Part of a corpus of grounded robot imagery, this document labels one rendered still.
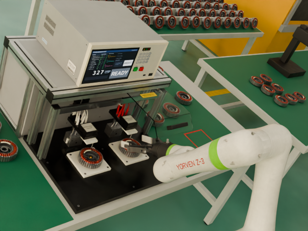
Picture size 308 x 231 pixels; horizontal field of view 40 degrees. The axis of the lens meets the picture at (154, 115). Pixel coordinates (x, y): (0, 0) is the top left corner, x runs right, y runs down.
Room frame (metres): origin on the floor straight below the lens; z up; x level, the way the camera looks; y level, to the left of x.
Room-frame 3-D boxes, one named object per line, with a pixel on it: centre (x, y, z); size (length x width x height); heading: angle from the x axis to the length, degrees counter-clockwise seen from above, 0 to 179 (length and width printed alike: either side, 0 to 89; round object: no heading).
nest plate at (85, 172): (1.49, 0.18, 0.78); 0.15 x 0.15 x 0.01; 54
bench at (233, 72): (3.62, -1.13, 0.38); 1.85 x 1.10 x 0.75; 144
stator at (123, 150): (1.68, 0.04, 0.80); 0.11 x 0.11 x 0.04
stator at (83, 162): (1.49, 0.18, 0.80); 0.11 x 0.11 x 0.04
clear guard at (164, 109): (1.74, 0.00, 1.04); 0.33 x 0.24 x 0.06; 54
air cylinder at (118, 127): (1.77, 0.16, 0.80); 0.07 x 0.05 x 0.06; 144
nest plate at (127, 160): (1.68, 0.04, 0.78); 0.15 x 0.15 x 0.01; 54
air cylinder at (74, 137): (1.57, 0.30, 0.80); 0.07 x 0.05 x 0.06; 144
